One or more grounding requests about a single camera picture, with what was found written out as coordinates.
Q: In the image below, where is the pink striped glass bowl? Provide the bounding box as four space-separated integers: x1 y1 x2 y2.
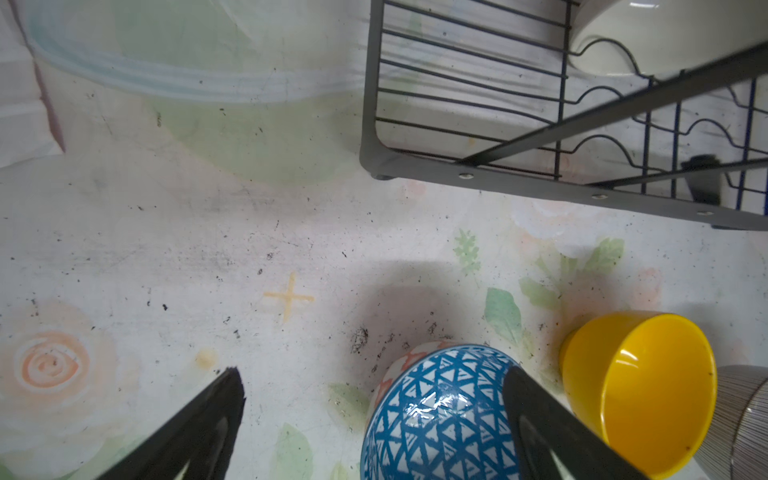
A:
694 365 767 479

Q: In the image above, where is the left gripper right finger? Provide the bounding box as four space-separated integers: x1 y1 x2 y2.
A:
502 366 646 479

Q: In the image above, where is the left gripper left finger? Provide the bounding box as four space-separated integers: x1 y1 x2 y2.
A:
100 367 246 480

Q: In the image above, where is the yellow bowl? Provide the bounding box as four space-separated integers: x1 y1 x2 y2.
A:
558 311 718 479

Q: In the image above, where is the cream white bowl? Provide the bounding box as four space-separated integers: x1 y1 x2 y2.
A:
569 0 767 76

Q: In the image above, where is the clear ribbed plastic packet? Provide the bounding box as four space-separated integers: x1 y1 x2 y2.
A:
1 1 63 168

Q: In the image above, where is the black wire dish rack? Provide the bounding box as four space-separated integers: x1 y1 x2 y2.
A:
360 1 767 231

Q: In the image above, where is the blue patterned bowl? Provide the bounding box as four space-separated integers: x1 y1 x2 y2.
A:
359 340 520 479

